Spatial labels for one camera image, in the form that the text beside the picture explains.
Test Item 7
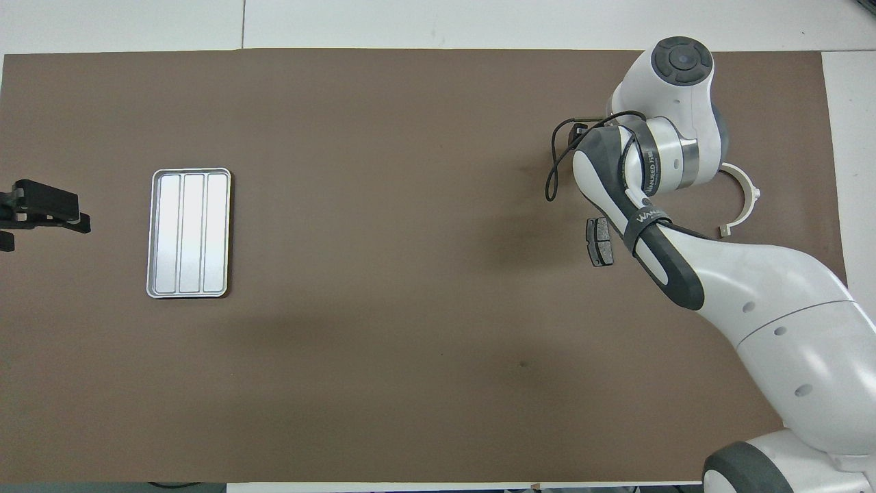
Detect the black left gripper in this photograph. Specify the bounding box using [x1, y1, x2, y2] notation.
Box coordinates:
[0, 179, 91, 234]

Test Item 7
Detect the silver metal tray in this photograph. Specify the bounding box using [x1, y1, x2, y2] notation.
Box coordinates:
[146, 168, 232, 299]

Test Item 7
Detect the short dark brake pad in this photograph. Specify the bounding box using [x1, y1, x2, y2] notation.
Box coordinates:
[585, 217, 615, 268]

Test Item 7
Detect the brown table mat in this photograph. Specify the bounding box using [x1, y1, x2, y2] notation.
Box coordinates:
[0, 48, 849, 483]

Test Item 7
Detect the white semicircular bracket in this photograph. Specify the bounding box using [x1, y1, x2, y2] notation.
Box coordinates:
[715, 163, 762, 239]

